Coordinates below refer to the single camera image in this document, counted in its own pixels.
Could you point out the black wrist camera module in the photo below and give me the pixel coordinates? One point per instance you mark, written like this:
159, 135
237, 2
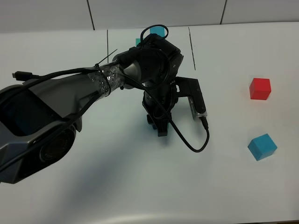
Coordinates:
189, 87

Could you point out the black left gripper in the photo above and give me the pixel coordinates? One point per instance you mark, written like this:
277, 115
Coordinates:
158, 100

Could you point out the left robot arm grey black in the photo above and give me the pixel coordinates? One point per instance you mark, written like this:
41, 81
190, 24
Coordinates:
39, 119

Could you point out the blue template cube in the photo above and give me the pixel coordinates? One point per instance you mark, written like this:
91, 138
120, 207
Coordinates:
158, 30

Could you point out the red cube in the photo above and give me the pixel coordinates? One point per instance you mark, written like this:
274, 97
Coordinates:
260, 88

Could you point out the green template cube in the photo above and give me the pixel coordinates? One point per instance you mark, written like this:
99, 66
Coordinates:
137, 41

